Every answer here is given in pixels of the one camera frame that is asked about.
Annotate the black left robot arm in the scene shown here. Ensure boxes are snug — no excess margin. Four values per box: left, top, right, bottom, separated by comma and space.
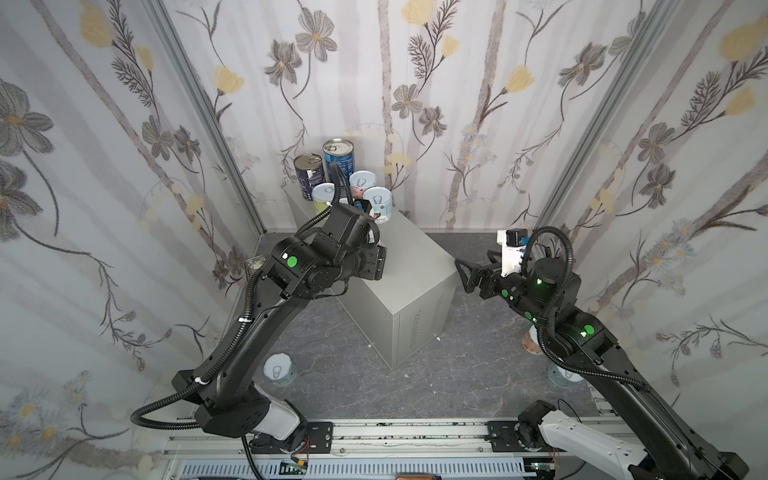
130, 165, 386, 452

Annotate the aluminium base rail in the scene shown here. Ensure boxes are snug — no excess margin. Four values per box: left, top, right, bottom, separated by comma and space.
157, 418, 672, 480

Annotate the white brown label can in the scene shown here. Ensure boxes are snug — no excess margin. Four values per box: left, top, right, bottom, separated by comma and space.
363, 186, 393, 224

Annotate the pink label can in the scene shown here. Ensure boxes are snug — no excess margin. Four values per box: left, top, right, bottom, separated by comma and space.
349, 170, 377, 199

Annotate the grey metal cabinet counter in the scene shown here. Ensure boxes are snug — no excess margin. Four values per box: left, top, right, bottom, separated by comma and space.
283, 182, 466, 370

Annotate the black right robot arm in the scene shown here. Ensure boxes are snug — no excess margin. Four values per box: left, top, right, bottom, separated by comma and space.
455, 226, 749, 479

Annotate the green label can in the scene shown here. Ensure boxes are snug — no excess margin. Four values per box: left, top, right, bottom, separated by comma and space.
312, 182, 335, 214

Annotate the orange label can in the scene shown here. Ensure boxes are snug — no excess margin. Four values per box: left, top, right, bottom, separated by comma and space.
522, 326, 543, 355

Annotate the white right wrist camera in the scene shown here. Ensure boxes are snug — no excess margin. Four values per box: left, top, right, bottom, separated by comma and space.
497, 228, 529, 277

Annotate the dark navy tall can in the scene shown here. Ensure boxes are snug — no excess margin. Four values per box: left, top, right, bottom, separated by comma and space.
294, 153, 325, 201

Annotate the blue label tall can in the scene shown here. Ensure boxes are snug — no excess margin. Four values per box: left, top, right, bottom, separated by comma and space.
322, 138, 355, 180

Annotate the teal label can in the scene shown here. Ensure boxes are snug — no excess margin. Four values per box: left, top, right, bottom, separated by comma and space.
262, 353, 296, 388

